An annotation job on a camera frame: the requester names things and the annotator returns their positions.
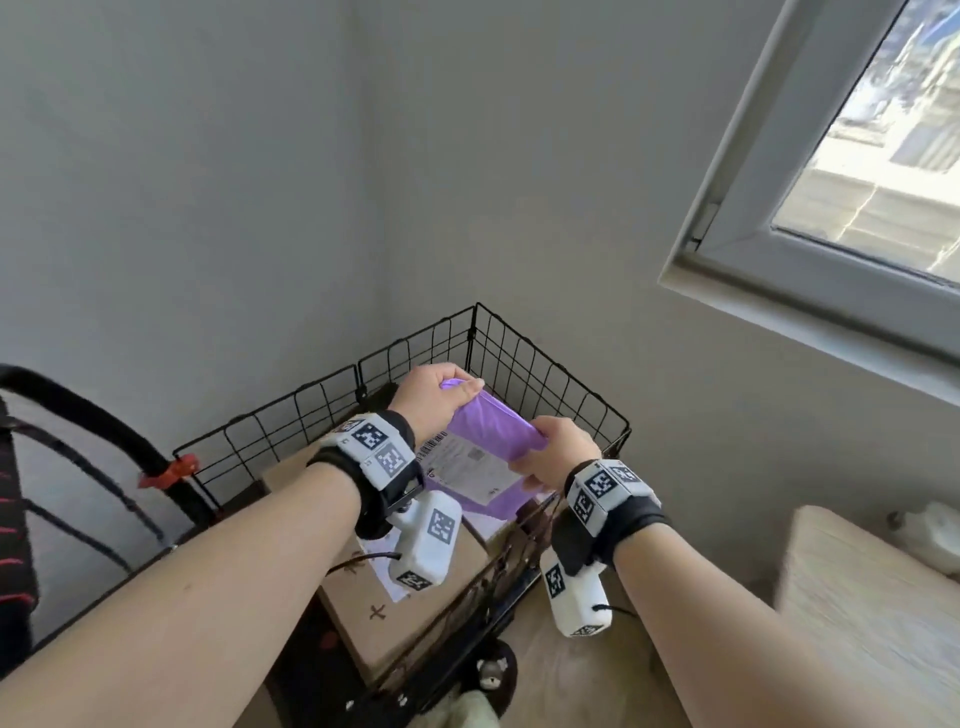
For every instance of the person's right forearm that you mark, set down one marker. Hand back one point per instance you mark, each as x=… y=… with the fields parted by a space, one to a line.
x=712 y=637

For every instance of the person's pale green garment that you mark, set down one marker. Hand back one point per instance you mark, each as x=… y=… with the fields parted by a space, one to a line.
x=465 y=712

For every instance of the person's left hand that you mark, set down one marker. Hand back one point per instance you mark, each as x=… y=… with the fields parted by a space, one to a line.
x=431 y=397

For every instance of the person's left forearm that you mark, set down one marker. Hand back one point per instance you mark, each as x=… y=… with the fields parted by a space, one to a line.
x=150 y=615

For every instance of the person's right hand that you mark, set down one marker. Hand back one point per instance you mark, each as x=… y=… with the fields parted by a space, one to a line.
x=559 y=450

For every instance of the wooden table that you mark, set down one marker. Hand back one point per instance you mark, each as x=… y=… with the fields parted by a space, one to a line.
x=862 y=615

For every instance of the white wrist camera with markers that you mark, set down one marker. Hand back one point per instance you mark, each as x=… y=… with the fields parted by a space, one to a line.
x=574 y=600
x=431 y=540

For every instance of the person's black shoe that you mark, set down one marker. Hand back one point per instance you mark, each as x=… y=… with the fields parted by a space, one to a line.
x=502 y=660

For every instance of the cardboard box red-marked label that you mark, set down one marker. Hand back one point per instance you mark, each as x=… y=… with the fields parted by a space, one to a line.
x=420 y=615

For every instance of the white radiator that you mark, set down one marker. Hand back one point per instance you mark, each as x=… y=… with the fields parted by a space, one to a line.
x=934 y=532

